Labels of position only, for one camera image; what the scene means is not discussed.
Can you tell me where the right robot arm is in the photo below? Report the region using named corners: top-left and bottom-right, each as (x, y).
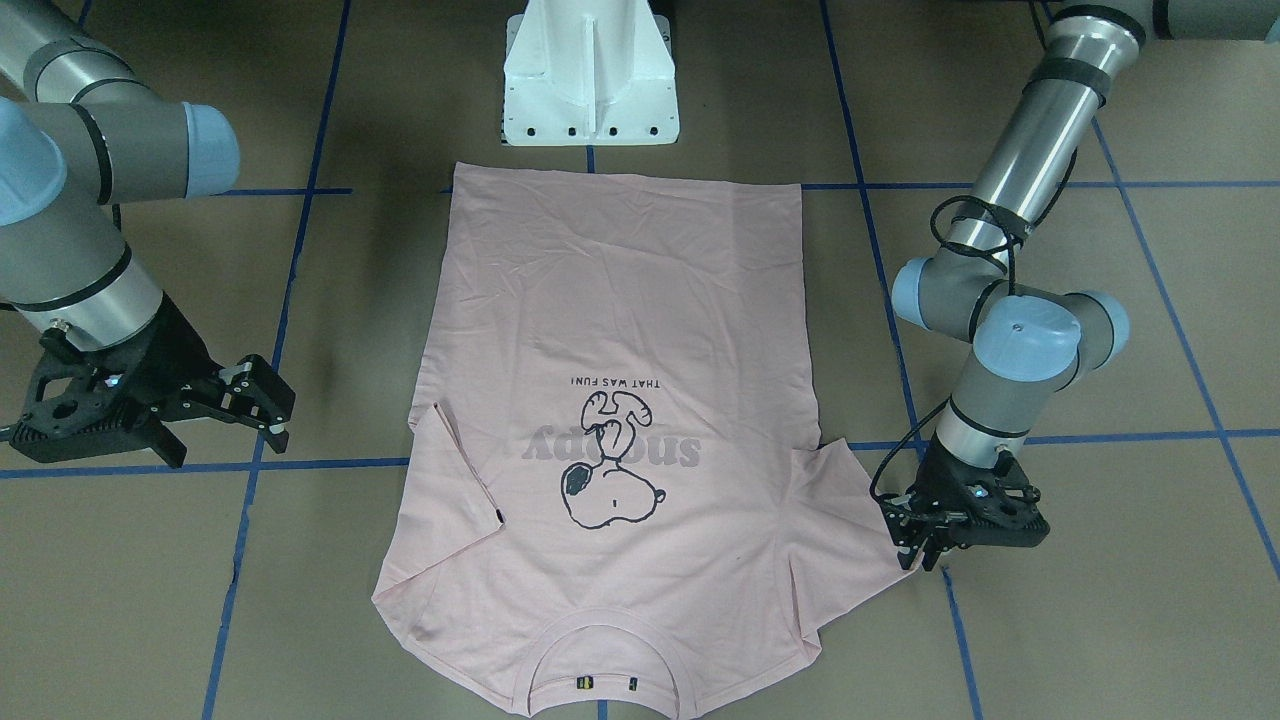
top-left (1, 1), bottom-right (296, 468)

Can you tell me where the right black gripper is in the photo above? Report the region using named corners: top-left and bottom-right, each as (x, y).
top-left (8, 295), bottom-right (296, 468)

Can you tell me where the pink Snoopy t-shirt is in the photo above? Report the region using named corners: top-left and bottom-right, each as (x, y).
top-left (371, 164), bottom-right (908, 719)

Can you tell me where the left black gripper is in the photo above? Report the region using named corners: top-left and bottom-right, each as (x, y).
top-left (878, 438), bottom-right (1050, 571)

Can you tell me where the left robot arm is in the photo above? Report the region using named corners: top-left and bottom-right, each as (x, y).
top-left (869, 1), bottom-right (1277, 571)

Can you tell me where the white camera post base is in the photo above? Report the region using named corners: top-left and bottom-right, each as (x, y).
top-left (500, 1), bottom-right (681, 147)

